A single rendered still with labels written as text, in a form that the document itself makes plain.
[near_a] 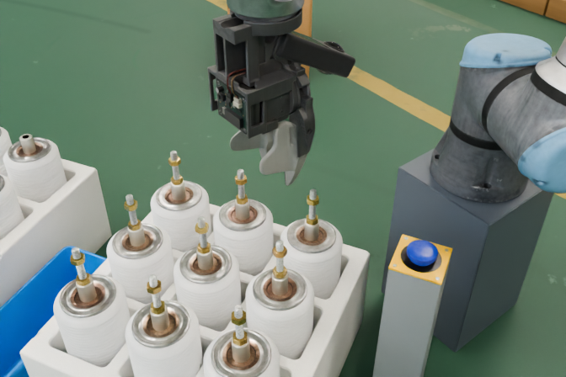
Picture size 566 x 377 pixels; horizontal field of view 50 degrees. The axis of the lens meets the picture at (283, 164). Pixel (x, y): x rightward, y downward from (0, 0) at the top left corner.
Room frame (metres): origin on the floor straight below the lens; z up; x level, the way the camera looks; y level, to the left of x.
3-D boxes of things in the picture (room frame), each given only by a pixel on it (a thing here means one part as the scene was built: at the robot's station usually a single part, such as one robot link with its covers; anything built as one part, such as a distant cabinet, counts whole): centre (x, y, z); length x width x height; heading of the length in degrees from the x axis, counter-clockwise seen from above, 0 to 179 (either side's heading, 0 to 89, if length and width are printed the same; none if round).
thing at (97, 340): (0.57, 0.27, 0.16); 0.10 x 0.10 x 0.18
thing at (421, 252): (0.58, -0.18, 0.32); 0.04 x 0.04 x 0.02
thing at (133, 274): (0.68, 0.22, 0.16); 0.10 x 0.10 x 0.18
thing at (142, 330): (0.52, 0.16, 0.25); 0.08 x 0.08 x 0.01
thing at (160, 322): (0.52, 0.16, 0.26); 0.02 x 0.02 x 0.03
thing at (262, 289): (0.58, 0.00, 0.25); 0.08 x 0.08 x 0.01
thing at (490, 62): (0.78, -0.32, 0.47); 0.13 x 0.12 x 0.14; 13
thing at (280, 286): (0.58, 0.00, 0.26); 0.02 x 0.02 x 0.03
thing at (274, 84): (0.57, 0.02, 0.60); 0.09 x 0.08 x 0.12; 128
